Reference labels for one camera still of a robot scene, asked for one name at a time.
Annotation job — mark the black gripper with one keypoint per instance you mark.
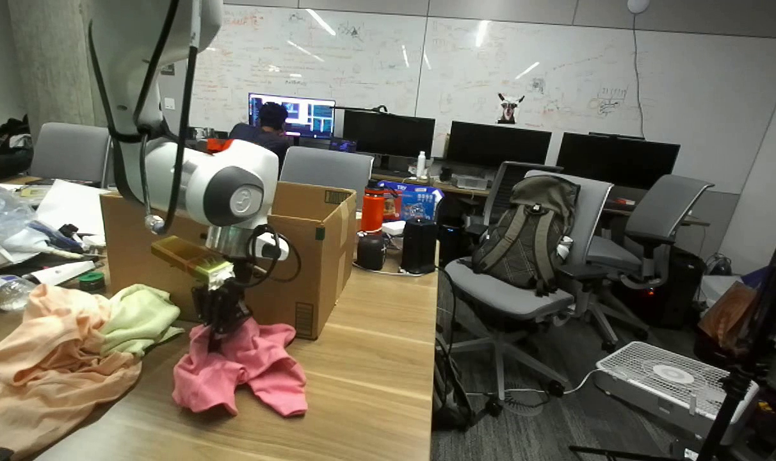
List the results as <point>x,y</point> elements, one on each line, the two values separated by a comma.
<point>223,298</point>

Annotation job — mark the pink shirt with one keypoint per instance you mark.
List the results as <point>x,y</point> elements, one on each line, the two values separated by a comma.
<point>260,375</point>

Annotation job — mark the peach shirt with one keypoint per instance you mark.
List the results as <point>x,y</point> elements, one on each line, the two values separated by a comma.
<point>43,375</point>

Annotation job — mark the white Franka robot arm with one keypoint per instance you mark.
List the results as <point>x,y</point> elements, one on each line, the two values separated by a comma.
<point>146,52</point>

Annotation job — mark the light green towel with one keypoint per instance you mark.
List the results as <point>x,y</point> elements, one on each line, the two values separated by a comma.
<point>145,316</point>

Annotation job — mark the brown cardboard box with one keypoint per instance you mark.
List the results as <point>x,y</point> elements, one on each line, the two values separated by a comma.
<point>319,256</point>

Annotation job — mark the blue printed box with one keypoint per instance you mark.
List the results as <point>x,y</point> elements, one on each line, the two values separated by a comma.
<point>416,202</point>

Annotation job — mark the yellow-green wrist mounting plate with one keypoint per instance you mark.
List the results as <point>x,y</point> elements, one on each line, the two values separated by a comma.
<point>186,254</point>

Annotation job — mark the small black cup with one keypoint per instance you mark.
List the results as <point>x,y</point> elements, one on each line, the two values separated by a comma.
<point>371,251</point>

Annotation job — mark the red bottle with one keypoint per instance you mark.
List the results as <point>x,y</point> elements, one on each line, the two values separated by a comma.
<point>371,211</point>

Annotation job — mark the light grey office chair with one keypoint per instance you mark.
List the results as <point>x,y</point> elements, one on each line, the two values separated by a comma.
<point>325,166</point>

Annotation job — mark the white paper sheet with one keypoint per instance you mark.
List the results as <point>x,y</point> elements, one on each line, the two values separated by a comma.
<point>69,207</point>

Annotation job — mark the black cylinder speaker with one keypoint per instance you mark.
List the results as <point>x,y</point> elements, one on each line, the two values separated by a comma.
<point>419,245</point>

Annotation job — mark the clear plastic bottle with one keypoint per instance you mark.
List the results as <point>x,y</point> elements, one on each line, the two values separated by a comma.
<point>6,293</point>

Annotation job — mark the lit blue computer monitor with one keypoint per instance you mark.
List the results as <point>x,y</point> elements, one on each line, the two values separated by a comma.
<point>312,115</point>

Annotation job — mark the white plastic bag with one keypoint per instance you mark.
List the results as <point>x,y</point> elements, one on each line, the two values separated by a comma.
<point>2,225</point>

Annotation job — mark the black computer monitor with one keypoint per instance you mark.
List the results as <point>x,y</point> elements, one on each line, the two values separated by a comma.
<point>389,134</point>
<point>498,144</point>
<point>618,157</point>

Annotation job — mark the white plastic bottle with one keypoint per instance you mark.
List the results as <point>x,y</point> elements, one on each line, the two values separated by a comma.
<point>420,165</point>

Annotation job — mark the grey mesh office chair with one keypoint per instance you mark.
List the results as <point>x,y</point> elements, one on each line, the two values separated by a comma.
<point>506,300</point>

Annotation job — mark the grey-green backpack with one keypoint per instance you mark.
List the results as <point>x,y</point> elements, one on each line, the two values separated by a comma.
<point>522,238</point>

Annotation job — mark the small animal figurine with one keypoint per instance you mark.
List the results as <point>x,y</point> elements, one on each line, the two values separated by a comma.
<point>511,107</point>

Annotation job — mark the glass whiteboard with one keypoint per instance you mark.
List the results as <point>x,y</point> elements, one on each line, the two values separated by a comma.
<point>490,66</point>

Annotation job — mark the clear plastic storage bin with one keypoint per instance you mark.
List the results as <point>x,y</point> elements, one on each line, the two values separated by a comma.
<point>668,380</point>

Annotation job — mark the brown bag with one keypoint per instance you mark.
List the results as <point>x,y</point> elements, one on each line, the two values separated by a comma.
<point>727,316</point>

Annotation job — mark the black camera tripod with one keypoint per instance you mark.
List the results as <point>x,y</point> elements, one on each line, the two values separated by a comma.
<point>720,418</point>

